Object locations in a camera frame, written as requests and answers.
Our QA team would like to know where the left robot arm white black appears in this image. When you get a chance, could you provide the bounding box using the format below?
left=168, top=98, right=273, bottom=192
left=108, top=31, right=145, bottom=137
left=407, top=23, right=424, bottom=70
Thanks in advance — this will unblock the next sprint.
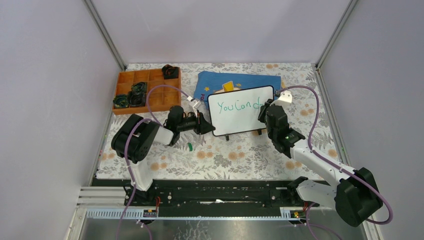
left=111, top=105, right=216, bottom=206

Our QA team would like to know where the dark rolled sock with green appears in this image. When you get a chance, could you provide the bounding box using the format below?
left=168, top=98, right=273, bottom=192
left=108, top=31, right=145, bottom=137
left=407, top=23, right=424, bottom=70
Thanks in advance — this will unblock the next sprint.
left=131, top=82, right=147, bottom=95

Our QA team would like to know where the blue cartoon print cloth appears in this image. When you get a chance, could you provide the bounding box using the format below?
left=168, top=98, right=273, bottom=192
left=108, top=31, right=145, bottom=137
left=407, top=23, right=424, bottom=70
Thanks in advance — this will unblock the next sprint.
left=194, top=71, right=282, bottom=101

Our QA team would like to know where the blue green rolled sock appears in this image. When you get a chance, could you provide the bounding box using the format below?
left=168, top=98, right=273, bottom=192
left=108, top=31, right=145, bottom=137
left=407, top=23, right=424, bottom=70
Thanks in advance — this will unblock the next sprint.
left=113, top=94, right=130, bottom=109

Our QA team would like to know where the slotted grey cable duct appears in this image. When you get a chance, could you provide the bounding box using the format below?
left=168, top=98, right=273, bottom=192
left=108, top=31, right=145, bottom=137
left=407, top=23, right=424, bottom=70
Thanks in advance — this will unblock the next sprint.
left=86, top=206, right=306, bottom=220

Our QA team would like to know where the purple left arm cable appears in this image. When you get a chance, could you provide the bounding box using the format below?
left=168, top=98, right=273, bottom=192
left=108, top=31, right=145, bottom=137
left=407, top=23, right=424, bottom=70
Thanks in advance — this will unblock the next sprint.
left=114, top=84, right=191, bottom=240

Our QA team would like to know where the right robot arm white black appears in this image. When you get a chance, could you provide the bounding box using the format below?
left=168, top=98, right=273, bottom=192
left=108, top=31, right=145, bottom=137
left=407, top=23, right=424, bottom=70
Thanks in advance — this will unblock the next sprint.
left=258, top=99, right=383, bottom=227

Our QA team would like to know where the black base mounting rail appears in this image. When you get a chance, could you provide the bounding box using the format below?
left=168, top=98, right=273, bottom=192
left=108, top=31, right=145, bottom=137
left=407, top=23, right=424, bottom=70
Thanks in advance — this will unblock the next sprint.
left=91, top=179, right=311, bottom=211

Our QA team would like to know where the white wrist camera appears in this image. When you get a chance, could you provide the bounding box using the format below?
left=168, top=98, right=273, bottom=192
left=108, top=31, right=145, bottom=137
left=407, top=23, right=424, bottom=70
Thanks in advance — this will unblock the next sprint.
left=186, top=96, right=201, bottom=115
left=273, top=90, right=293, bottom=108

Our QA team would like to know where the dark rolled sock with orange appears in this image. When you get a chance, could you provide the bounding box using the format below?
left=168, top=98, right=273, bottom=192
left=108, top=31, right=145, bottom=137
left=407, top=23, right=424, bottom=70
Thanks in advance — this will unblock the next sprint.
left=161, top=64, right=180, bottom=80

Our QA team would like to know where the black rolled sock middle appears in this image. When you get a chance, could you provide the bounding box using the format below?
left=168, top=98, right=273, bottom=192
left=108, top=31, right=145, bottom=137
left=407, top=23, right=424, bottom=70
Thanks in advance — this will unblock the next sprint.
left=127, top=91, right=147, bottom=107

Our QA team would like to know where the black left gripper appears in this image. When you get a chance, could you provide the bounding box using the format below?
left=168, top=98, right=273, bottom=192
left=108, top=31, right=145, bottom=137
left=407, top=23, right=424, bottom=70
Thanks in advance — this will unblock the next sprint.
left=176, top=109, right=215, bottom=134

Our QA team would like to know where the aluminium frame post left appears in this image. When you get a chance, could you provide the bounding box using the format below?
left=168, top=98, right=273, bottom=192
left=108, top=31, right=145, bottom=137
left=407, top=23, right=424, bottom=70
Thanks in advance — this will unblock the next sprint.
left=82, top=0, right=127, bottom=186

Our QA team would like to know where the white board with black frame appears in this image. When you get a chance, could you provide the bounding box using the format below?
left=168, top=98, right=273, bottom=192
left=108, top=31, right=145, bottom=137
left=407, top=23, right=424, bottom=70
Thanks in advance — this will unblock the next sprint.
left=207, top=85, right=274, bottom=137

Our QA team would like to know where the aluminium frame post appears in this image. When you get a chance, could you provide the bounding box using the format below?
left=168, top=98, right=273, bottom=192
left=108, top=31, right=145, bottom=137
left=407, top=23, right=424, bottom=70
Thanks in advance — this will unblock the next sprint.
left=82, top=0, right=127, bottom=186
left=313, top=0, right=360, bottom=165

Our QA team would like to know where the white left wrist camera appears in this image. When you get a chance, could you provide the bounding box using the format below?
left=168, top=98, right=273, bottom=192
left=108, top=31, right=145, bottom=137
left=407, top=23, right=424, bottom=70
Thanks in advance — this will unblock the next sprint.
left=186, top=96, right=201, bottom=115

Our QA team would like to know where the aluminium frame post right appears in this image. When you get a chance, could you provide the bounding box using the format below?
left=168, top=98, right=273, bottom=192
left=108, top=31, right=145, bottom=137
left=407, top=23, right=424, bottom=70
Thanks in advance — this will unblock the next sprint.
left=313, top=0, right=360, bottom=165

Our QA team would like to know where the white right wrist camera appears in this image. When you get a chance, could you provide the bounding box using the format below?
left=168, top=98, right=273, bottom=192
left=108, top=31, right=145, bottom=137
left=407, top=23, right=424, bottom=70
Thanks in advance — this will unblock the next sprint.
left=273, top=90, right=293, bottom=108

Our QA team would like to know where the wooden compartment tray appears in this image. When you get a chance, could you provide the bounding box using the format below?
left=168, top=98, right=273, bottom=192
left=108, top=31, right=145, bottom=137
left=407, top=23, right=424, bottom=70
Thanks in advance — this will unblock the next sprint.
left=112, top=68, right=182, bottom=115

